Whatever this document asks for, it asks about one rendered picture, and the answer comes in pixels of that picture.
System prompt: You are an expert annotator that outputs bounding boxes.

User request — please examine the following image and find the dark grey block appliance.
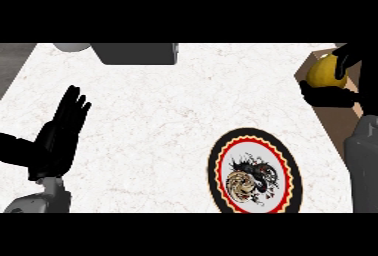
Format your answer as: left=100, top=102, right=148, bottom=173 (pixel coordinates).
left=90, top=43, right=180, bottom=66

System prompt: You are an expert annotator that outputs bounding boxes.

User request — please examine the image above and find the round patterned plate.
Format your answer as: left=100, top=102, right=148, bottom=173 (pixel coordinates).
left=205, top=127, right=304, bottom=214

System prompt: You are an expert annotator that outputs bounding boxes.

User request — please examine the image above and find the pale grey round object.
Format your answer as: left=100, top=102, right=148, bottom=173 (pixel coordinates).
left=52, top=43, right=93, bottom=53

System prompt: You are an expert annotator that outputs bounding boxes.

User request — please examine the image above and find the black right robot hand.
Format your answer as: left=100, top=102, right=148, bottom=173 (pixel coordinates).
left=298, top=43, right=378, bottom=117

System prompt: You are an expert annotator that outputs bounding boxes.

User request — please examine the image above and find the yellow lemon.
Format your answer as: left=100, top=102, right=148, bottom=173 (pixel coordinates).
left=304, top=53, right=350, bottom=89

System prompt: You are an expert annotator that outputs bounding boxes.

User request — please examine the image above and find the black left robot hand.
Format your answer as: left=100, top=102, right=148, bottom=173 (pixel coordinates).
left=0, top=85, right=93, bottom=182

